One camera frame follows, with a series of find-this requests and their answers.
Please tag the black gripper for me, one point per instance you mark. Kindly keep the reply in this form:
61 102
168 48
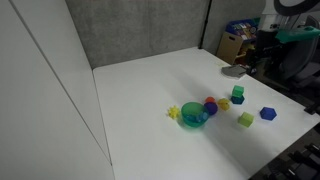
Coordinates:
268 42

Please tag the teal small block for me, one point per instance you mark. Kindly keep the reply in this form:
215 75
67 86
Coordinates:
190 118

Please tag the wooden toy shelf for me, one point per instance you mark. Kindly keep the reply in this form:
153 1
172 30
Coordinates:
230 46

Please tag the orange rubber toy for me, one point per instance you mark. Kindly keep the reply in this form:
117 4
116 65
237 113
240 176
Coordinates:
210 99

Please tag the light blue toy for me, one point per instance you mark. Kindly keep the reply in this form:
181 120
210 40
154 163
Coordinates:
202 116

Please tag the translucent green bowl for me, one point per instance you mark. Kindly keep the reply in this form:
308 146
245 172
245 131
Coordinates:
193 109

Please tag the yellow spiky toy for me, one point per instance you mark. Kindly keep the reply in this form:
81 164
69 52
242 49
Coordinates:
173 112

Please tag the grey flat object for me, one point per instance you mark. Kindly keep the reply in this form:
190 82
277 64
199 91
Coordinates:
234 71

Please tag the blue storage bin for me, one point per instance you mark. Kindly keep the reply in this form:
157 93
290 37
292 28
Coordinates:
241 29

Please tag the dark teal block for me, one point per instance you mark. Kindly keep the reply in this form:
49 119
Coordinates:
237 100

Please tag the royal blue block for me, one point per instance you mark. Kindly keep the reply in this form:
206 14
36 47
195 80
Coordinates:
268 113

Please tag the yellow small block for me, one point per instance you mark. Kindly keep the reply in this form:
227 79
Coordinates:
224 104

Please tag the lime green cube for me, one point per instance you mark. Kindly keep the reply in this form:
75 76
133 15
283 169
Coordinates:
246 119

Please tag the purple spiky ball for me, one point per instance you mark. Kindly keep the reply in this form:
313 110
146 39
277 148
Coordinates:
211 108

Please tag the black partition pole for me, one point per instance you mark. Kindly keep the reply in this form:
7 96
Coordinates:
204 23

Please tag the black equipment rack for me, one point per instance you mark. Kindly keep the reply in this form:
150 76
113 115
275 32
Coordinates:
293 160

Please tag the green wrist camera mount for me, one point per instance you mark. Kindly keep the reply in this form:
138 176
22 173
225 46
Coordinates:
296 34

